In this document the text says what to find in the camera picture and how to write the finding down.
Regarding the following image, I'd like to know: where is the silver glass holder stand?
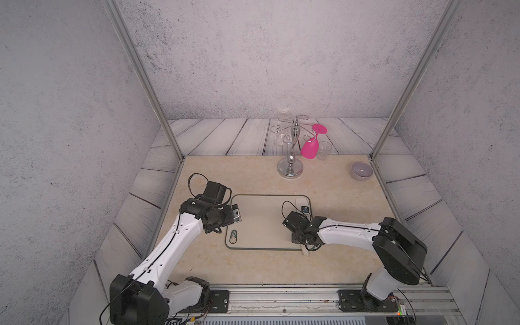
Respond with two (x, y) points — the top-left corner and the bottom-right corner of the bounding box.
(270, 112), (316, 180)

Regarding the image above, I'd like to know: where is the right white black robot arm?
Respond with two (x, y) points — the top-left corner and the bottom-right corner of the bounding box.
(282, 210), (427, 307)

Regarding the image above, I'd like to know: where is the right aluminium frame post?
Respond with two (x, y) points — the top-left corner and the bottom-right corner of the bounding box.
(369, 0), (463, 161)

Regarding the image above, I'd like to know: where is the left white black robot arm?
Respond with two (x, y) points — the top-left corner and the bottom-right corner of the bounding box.
(106, 181), (241, 324)

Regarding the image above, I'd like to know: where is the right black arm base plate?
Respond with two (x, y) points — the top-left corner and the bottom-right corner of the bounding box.
(338, 290), (399, 313)

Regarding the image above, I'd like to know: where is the aluminium frame post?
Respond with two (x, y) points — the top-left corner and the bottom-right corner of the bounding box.
(102, 0), (185, 161)
(369, 0), (463, 161)

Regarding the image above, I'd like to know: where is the cream plastic cleaver knife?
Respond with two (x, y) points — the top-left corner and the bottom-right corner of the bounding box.
(296, 199), (311, 257)

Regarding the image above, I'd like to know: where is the beige cutting board green rim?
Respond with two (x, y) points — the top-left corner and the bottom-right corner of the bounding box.
(225, 194), (311, 251)

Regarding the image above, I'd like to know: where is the aluminium mounting rail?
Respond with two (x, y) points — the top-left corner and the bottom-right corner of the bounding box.
(167, 284), (466, 324)

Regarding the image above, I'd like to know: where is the pink plastic wine glass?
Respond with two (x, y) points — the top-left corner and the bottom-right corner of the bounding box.
(301, 123), (328, 159)

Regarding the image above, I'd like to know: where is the lilac small bowl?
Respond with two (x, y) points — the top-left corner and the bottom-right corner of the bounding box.
(350, 161), (374, 181)

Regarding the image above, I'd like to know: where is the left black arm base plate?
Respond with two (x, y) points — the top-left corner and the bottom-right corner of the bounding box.
(188, 290), (230, 314)

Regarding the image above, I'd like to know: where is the left aluminium frame post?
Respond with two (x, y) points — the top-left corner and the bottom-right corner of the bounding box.
(102, 0), (185, 161)

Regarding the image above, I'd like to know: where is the clear plastic cup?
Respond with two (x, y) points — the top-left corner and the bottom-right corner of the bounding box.
(316, 142), (333, 161)

